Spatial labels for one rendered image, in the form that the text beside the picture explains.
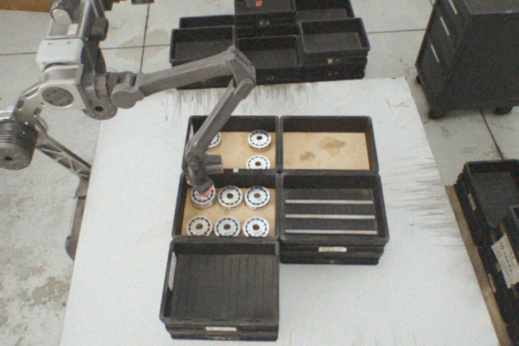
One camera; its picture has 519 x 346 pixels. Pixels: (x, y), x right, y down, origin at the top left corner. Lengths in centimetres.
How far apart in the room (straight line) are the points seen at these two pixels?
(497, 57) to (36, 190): 291
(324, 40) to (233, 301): 189
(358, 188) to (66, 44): 122
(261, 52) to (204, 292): 185
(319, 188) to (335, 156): 18
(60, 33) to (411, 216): 153
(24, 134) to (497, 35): 247
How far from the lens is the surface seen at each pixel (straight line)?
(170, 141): 235
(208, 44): 314
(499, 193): 291
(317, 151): 211
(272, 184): 197
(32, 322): 292
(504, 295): 264
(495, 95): 342
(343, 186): 200
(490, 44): 306
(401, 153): 233
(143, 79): 153
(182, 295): 182
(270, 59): 317
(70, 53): 162
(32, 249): 310
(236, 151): 211
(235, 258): 185
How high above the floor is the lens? 251
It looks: 53 degrees down
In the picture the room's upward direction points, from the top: 3 degrees counter-clockwise
